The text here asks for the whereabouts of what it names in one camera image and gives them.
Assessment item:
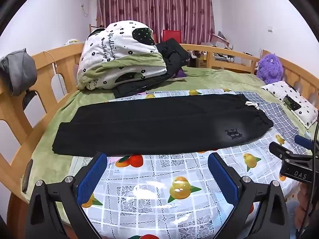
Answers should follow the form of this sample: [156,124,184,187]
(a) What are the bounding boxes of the white flower printed pillow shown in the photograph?
[261,80,319,129]

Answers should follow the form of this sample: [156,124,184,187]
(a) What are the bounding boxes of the red chair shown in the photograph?
[162,29,182,44]

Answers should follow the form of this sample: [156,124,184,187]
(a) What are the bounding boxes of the white flower printed quilt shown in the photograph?
[77,22,167,90]

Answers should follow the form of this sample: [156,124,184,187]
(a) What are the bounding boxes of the wooden bed frame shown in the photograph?
[0,42,319,239]

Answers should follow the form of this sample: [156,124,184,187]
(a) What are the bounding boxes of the purple plush toy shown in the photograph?
[256,53,283,84]

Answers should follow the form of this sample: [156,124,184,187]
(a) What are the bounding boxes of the grey garment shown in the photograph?
[0,48,38,96]

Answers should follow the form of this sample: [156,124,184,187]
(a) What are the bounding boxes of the black jacket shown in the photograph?
[113,38,191,99]

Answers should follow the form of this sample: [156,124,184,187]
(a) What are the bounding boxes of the white charging cable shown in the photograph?
[42,51,63,95]

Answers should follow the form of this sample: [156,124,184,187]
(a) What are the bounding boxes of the red striped curtain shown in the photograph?
[97,0,215,46]

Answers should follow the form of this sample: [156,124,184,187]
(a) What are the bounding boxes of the fruit printed tablecloth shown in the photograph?
[71,88,311,239]

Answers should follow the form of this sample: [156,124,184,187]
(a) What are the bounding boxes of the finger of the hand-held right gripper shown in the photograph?
[269,141,295,162]
[294,135,315,150]

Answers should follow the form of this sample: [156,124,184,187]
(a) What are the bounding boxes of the grey checked cloth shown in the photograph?
[240,92,299,140]

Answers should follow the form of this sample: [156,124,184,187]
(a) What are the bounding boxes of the black cable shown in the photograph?
[296,122,319,239]

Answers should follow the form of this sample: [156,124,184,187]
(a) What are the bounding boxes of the green bed sheet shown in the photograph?
[24,65,319,219]

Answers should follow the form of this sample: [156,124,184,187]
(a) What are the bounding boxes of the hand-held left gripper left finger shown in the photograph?
[29,151,108,239]

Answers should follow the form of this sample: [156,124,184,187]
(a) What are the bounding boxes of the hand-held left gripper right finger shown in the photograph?
[207,152,291,239]

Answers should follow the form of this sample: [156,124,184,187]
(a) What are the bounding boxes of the black pants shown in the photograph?
[52,93,274,156]

